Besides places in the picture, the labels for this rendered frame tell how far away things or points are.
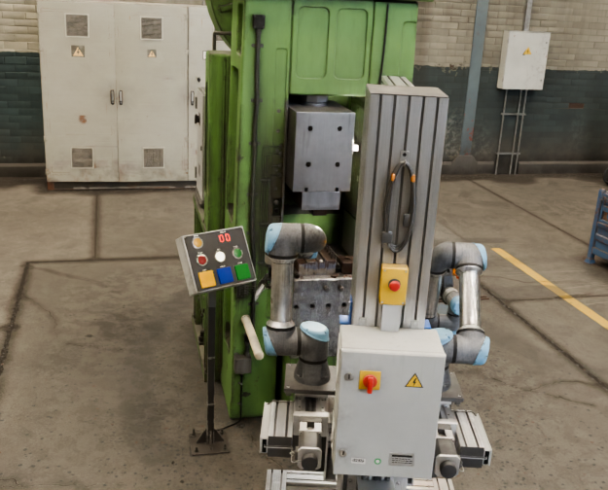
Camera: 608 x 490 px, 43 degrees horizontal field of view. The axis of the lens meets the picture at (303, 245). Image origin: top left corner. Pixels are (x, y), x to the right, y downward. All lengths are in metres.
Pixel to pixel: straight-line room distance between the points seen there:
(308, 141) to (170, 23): 5.34
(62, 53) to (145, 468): 5.80
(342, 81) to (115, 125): 5.41
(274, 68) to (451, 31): 6.83
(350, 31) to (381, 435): 2.09
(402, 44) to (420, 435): 2.10
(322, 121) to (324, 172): 0.26
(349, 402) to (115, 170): 6.89
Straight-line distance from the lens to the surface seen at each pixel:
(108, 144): 9.10
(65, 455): 4.25
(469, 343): 3.13
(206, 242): 3.69
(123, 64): 8.96
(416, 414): 2.62
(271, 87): 3.86
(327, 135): 3.81
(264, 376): 4.35
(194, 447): 4.21
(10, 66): 9.68
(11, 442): 4.42
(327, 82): 3.91
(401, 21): 4.00
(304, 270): 3.98
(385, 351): 2.51
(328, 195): 3.88
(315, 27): 3.89
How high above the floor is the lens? 2.32
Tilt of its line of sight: 18 degrees down
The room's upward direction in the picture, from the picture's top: 3 degrees clockwise
